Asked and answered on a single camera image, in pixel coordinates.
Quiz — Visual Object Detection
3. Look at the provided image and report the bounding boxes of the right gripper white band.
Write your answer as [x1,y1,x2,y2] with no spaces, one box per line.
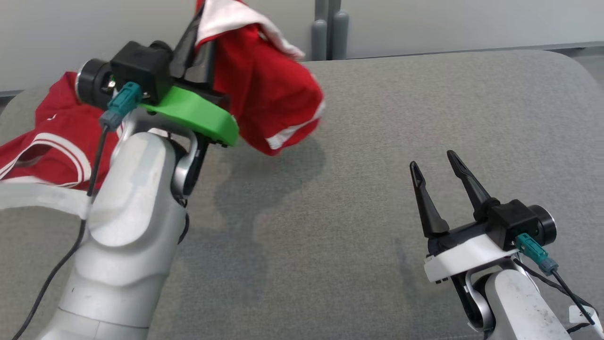
[410,150,520,284]

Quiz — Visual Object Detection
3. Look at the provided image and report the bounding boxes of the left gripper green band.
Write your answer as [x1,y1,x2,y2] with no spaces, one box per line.
[141,7,240,148]

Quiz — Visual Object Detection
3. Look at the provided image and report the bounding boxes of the red shorts white trim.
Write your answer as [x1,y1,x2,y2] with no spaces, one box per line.
[195,0,326,156]

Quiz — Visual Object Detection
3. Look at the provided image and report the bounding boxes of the red white basketball jersey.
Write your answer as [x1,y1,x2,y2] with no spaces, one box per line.
[0,71,124,220]

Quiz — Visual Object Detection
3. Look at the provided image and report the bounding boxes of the left arm black cable teal plug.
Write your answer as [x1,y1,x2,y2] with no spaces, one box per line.
[12,82,142,340]

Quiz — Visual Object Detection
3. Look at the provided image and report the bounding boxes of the arm black cable teal plug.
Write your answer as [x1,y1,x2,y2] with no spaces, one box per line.
[514,234,604,333]
[12,82,142,340]

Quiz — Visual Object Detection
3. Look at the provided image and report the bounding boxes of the right arm black cable teal plug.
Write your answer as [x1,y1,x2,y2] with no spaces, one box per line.
[514,234,604,333]

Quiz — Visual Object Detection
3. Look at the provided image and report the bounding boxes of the grey metal post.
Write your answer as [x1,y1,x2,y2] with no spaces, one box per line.
[311,0,328,61]
[329,0,350,60]

